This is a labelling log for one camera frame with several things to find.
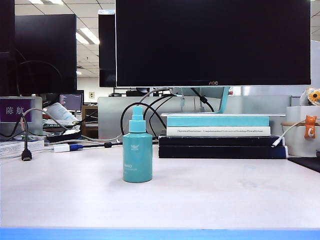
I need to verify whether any translucent teal sprayer cap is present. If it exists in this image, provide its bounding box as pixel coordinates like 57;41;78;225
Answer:
129;105;147;134

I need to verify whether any silver nameplate with purple label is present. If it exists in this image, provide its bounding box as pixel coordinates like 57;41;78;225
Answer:
0;95;44;137

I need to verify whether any teal flat box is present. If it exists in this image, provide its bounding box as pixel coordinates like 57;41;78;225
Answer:
166;115;270;128

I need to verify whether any plush toy with orange flower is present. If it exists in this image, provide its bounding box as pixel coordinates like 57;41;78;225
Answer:
299;86;320;106

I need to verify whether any white USB cable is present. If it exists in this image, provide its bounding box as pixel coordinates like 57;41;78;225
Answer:
271;119;307;149

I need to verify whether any black AOC monitor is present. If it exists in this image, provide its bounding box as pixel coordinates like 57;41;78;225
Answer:
115;0;312;88

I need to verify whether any narrow black monitor back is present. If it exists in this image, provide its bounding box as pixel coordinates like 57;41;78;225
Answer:
97;9;117;88

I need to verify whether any silver desk partition panel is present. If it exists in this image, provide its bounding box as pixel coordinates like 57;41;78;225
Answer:
97;95;293;140

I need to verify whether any white and blue box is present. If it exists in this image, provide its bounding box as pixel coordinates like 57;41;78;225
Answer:
0;140;46;160

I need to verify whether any brown wooden cabinet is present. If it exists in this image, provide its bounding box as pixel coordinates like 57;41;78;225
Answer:
80;105;99;138

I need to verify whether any ceiling light panel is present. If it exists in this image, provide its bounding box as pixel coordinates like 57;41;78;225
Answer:
75;28;100;46

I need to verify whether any black looped cable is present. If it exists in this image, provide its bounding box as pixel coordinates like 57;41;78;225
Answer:
143;93;176;140
120;101;145;142

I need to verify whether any teal spray bottle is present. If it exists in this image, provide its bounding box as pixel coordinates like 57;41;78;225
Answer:
122;119;154;184

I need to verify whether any thick black flat box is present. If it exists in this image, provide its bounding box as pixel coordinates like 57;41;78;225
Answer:
158;145;288;159

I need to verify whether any orange cat figure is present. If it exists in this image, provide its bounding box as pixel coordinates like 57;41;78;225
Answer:
303;115;319;139

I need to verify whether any white grey desk cable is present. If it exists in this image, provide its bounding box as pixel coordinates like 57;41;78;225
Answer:
0;107;124;160

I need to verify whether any thick black monitor cable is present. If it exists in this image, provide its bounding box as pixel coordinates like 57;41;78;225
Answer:
191;87;216;113

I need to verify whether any white cylindrical container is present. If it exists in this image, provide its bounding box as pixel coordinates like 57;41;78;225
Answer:
285;105;320;157

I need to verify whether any thin black flat box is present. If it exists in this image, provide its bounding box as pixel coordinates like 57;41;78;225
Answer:
158;135;284;147

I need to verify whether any large black monitor back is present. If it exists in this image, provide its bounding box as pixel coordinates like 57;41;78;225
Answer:
0;0;78;97

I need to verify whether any white adapter with blue plug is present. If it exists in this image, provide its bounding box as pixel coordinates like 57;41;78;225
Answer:
51;143;85;153

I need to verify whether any white book with printed spine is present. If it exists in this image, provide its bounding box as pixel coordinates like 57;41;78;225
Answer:
165;125;272;138

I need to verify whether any distant monitor showing code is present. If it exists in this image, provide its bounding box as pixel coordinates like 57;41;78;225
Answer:
59;93;84;112

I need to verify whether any black HDMI cable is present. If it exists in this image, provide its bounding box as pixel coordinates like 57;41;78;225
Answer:
14;114;33;162

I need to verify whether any grey monitor cable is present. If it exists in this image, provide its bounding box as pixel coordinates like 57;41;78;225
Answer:
138;87;174;104

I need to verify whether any black mouse pad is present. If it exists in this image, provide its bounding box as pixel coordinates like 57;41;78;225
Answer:
287;156;320;174

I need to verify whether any rolled white printed paper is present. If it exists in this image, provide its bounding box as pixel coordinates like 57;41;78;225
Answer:
46;101;79;124

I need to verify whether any teal and silver monitor stand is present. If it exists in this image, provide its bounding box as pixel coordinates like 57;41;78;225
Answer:
159;86;287;118

